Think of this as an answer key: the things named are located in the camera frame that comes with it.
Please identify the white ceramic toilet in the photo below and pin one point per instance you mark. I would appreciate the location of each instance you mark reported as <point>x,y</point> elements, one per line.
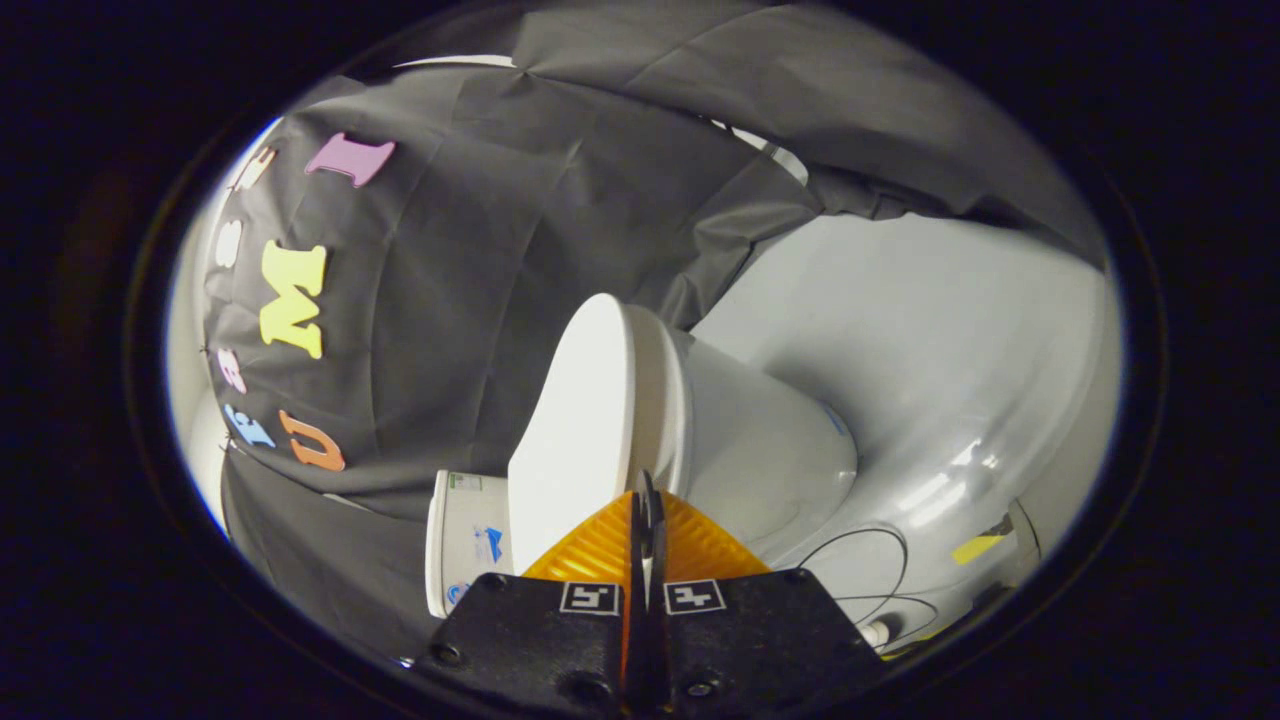
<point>760,450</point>

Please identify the yellow tape strip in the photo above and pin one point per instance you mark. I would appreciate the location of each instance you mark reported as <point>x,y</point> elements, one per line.
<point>975,549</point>

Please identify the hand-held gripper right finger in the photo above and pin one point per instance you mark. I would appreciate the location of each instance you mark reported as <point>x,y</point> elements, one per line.
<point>760,630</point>

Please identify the black backdrop cloth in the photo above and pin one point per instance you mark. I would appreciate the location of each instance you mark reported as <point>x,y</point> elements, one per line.
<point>450,250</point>

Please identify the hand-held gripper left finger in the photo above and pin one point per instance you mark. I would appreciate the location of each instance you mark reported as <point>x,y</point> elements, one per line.
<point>530,640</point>

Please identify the white toilet lid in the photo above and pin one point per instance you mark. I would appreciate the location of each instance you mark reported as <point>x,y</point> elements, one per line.
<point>575,420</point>

